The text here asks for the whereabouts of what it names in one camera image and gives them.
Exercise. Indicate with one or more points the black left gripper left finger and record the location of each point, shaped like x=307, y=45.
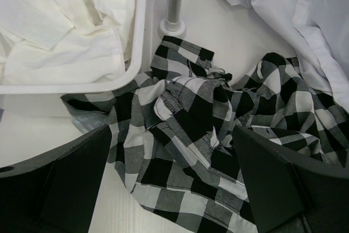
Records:
x=55, y=191

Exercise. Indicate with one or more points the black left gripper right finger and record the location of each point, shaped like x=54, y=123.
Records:
x=288, y=191

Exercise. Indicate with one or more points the black white checkered shirt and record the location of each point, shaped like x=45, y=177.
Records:
x=172, y=127

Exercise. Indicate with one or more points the light grey white shirt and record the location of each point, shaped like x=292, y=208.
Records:
x=318, y=32

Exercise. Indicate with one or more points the white plastic basket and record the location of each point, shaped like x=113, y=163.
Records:
x=45, y=101

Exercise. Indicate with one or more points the clothes rack with metal poles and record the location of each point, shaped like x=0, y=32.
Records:
x=172, y=25

